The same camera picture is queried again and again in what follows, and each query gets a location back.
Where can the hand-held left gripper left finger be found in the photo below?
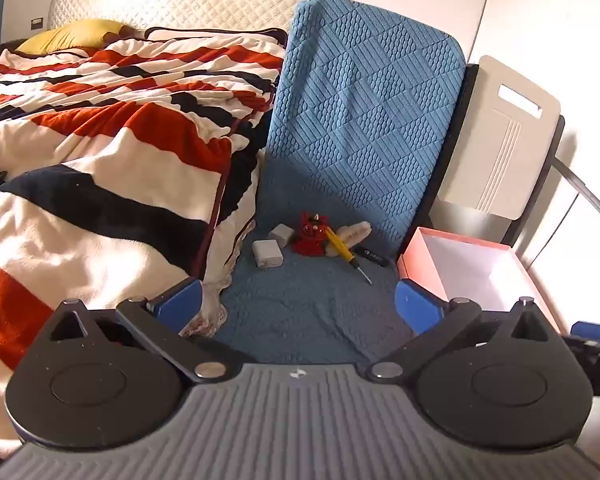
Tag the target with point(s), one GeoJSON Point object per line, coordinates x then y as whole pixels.
{"type": "Point", "coordinates": [180, 305]}

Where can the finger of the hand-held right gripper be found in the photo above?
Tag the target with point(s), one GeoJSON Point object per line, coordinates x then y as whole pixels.
{"type": "Point", "coordinates": [592, 331]}

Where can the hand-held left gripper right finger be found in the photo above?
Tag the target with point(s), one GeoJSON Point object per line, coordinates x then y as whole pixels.
{"type": "Point", "coordinates": [420, 307]}

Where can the pink cardboard box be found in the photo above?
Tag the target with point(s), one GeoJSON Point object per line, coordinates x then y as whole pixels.
{"type": "Point", "coordinates": [475, 272]}

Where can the black flash drive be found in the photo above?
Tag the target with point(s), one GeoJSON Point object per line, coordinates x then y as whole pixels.
{"type": "Point", "coordinates": [372, 256]}

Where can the beige fluffy brush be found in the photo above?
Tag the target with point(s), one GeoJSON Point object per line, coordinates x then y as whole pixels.
{"type": "Point", "coordinates": [352, 235]}

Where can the small white cube charger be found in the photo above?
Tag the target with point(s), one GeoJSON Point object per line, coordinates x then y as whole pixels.
{"type": "Point", "coordinates": [281, 234]}

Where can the red toy figure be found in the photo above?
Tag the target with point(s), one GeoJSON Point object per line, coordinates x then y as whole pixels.
{"type": "Point", "coordinates": [311, 235]}

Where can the grey curved pole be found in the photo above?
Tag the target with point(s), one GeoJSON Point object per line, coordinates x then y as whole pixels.
{"type": "Point", "coordinates": [590, 192]}

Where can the red white black striped blanket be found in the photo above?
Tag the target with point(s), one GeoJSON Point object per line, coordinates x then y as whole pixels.
{"type": "Point", "coordinates": [105, 160]}

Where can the beige folding board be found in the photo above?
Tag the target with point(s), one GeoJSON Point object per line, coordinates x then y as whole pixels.
{"type": "Point", "coordinates": [500, 140]}

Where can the blue textured mattress pad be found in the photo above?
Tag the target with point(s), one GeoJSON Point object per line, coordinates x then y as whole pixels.
{"type": "Point", "coordinates": [360, 125]}

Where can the yellow pillow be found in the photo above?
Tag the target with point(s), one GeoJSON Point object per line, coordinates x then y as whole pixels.
{"type": "Point", "coordinates": [72, 36]}

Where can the white quilted headboard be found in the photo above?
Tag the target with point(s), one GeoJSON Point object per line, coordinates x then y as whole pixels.
{"type": "Point", "coordinates": [190, 2]}

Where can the wall socket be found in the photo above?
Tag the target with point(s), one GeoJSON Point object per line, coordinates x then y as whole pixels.
{"type": "Point", "coordinates": [36, 23]}

